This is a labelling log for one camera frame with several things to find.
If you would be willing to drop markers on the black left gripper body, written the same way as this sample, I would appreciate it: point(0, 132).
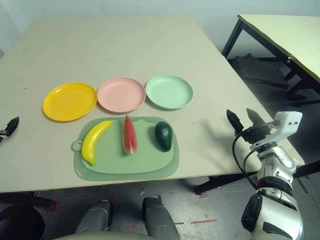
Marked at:
point(2, 136)

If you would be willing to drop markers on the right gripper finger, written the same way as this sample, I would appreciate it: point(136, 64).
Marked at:
point(255, 120)
point(235, 122)

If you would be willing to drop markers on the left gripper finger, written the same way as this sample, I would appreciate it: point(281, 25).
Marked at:
point(12, 125)

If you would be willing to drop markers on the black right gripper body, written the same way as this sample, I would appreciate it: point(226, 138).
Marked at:
point(255, 135)

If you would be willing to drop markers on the dark green avocado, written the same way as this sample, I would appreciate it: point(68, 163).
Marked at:
point(163, 136)

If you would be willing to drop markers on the yellow toy banana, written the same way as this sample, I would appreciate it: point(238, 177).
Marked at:
point(93, 140)

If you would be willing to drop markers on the red watermelon slice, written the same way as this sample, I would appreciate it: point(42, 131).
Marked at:
point(129, 137)

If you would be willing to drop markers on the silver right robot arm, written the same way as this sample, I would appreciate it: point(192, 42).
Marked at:
point(275, 212)

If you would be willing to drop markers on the black foam floor mat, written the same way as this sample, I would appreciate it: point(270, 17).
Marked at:
point(262, 72)

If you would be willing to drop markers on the yellow plastic plate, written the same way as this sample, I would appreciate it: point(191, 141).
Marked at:
point(70, 101)

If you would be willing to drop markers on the mint green plastic plate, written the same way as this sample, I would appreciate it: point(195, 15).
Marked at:
point(170, 91)

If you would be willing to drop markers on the dark navy rounded object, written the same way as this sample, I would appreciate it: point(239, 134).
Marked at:
point(20, 225)

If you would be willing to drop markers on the side table with black legs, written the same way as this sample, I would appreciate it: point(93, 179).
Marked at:
point(287, 32)

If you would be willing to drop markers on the green cutting board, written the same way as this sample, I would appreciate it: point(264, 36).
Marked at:
point(140, 160)

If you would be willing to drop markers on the pink plastic plate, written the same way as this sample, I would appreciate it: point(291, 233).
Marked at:
point(121, 95)

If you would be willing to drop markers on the grey right robot leg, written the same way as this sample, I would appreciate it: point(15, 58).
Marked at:
point(160, 220)

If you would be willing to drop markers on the grey robot leg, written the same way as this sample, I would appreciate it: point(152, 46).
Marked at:
point(160, 220)
point(96, 217)

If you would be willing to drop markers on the grey left robot leg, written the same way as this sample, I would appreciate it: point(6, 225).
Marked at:
point(96, 217)

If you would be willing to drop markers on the grey robot torso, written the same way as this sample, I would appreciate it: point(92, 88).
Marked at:
point(100, 237)

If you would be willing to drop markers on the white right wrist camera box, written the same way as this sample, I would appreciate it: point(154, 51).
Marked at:
point(287, 122)

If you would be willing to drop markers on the black table frame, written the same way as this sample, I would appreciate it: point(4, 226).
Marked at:
point(217, 182)

